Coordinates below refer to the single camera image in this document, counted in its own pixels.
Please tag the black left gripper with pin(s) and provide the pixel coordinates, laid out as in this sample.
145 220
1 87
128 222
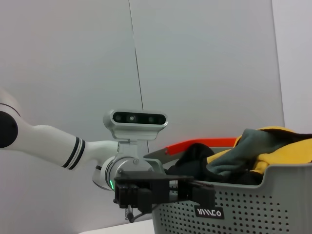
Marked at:
146 190

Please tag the grey-green and yellow towel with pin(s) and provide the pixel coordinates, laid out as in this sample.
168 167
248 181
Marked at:
231 158

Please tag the grey perforated storage box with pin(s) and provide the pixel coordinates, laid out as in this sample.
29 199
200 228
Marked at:
243 219

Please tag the yellow microfiber towel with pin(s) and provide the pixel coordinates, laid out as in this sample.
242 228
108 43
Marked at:
263 163

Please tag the silver camera mount bracket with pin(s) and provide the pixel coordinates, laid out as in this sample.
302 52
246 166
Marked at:
131 153

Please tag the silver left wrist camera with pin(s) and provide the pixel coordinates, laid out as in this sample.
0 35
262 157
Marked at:
136 119

